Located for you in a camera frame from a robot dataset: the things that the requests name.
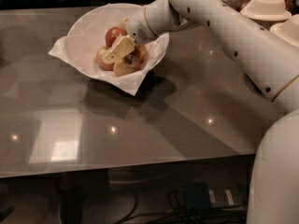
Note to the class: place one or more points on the white paper liner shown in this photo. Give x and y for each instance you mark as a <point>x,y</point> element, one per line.
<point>124,83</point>

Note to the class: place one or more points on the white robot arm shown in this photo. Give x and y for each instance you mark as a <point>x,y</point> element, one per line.
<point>271,63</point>

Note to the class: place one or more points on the blue power box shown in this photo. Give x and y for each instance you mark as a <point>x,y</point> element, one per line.
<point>196,196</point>

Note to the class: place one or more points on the red apple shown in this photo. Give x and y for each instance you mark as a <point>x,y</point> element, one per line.
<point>112,34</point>
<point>140,52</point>

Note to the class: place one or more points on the dark table leg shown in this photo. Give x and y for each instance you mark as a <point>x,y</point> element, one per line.
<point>74,188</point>

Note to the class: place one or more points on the short stack of paper plates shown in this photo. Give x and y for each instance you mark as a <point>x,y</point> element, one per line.
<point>288,30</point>

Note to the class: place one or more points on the front yellow-red apple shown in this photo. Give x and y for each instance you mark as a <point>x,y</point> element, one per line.
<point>126,65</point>

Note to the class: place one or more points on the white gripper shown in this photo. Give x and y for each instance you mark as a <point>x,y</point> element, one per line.
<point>136,26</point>

